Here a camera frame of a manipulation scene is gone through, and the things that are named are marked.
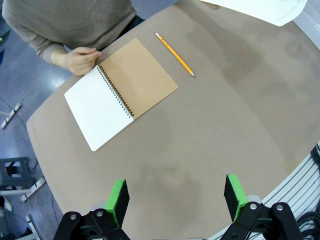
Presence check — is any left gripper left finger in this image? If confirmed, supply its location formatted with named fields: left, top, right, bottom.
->
left=52, top=178, right=131, bottom=240

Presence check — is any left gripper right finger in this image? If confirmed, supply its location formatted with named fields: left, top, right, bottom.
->
left=219, top=173, right=305, bottom=240

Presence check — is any spiral notebook with kraft cover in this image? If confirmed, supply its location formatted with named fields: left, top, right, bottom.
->
left=64, top=37, right=179, bottom=152

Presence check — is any yellow pencil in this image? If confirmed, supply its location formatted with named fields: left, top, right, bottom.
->
left=154, top=31, right=196, bottom=78

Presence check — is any white paper sheet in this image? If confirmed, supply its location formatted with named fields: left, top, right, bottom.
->
left=198, top=0, right=308, bottom=27

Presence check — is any person's right forearm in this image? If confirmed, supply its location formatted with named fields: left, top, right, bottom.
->
left=29, top=37, right=71, bottom=70

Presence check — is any person's right hand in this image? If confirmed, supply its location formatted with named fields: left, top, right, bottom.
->
left=65, top=46, right=103, bottom=77

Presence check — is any person's left hand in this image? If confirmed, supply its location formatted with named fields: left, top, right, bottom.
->
left=199, top=0, right=221, bottom=10

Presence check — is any white desk leg with foot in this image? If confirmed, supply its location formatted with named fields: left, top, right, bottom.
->
left=0, top=176, right=47, bottom=203
left=0, top=101, right=24, bottom=130

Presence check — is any gray step stool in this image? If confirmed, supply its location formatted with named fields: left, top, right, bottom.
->
left=0, top=156, right=37, bottom=191

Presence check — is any person in beige sweater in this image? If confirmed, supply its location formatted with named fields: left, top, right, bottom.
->
left=1, top=0, right=146, bottom=63

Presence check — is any white perforated plastic basket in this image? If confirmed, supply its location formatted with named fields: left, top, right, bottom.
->
left=292, top=4, right=320, bottom=51

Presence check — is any white aluminium mount frame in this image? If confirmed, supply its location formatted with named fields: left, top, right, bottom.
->
left=207, top=147, right=320, bottom=240

